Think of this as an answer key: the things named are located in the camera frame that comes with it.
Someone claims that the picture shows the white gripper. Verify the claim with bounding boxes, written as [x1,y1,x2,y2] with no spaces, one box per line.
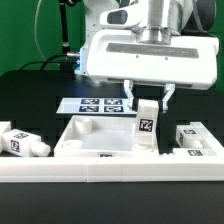
[80,29,219,113]

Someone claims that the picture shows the white square tabletop tray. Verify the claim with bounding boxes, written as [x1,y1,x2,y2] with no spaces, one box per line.
[54,115,159,158]

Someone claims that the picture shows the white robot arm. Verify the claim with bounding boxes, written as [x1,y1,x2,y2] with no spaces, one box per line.
[76,0,219,110]

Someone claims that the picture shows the white U-shaped fence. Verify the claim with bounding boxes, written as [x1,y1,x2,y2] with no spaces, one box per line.
[0,121,224,183]

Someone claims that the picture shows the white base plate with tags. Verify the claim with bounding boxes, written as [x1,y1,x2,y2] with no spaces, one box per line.
[56,98,135,115]

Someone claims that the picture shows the black camera pole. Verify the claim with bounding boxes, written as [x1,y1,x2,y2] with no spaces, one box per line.
[58,0,75,72]

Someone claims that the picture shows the black cables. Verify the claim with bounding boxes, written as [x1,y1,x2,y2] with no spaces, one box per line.
[19,53,81,72]

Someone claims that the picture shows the white thin cable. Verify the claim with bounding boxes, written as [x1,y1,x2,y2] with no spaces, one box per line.
[34,0,48,63]

